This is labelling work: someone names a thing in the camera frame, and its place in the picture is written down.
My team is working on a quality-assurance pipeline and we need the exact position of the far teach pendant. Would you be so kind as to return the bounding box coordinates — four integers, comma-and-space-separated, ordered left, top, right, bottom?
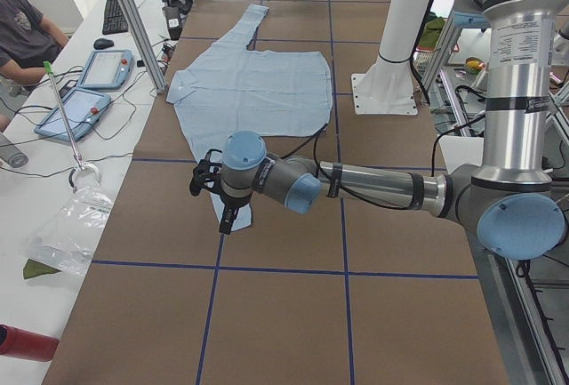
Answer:
77, 49, 133, 91

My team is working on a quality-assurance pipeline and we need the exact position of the teach pendant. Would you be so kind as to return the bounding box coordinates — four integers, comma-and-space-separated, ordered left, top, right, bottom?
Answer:
34, 88, 111, 142
77, 49, 133, 91

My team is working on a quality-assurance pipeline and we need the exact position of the reacher grabber tool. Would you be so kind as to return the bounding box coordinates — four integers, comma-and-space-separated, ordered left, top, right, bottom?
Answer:
43, 61, 100, 193

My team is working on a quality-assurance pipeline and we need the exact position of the orange green bowl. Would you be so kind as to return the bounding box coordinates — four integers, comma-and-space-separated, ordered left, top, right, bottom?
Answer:
464, 58, 485, 75

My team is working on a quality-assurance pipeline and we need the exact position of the black keyboard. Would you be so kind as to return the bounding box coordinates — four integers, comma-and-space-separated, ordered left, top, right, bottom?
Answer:
102, 0, 128, 35

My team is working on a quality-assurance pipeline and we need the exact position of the aluminium frame post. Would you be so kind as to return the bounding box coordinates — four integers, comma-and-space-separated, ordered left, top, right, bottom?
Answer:
118, 0, 166, 94

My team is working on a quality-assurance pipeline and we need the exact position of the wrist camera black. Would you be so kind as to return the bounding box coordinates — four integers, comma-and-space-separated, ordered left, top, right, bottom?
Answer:
189, 148, 222, 197

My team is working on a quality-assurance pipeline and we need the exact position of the light blue button shirt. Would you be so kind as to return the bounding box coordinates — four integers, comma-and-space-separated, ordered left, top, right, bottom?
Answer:
167, 4, 333, 231

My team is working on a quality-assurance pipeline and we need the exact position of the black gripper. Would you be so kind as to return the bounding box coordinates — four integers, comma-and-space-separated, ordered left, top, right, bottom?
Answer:
219, 193, 252, 235

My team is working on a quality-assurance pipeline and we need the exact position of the green cloth piece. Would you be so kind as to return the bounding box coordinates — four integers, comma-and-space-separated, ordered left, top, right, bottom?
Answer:
22, 259, 60, 280

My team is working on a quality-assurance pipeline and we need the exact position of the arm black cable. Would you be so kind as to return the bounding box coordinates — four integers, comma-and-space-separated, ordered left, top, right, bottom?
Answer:
270, 122, 490, 213

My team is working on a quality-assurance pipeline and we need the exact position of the clear plastic bag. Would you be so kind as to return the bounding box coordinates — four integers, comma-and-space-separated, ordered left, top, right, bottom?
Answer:
22, 186, 116, 277

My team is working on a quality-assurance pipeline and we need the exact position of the black computer mouse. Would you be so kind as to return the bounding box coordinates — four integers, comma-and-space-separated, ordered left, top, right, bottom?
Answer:
93, 38, 115, 50

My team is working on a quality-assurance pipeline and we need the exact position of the red bottle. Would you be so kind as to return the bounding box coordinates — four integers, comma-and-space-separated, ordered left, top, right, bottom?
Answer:
1, 325, 60, 362

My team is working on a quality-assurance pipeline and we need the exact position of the seated person grey shirt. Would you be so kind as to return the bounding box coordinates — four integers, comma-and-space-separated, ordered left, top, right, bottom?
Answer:
0, 0, 71, 132

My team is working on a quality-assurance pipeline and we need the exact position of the near teach pendant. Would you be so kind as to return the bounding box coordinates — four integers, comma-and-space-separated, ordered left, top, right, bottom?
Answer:
34, 88, 111, 142

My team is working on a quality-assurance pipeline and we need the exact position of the aluminium rail frame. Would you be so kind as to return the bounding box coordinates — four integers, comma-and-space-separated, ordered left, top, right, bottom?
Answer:
417, 11, 569, 385

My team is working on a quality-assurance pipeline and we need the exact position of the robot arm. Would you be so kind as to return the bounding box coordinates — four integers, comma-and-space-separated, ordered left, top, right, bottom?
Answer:
214, 0, 568, 261

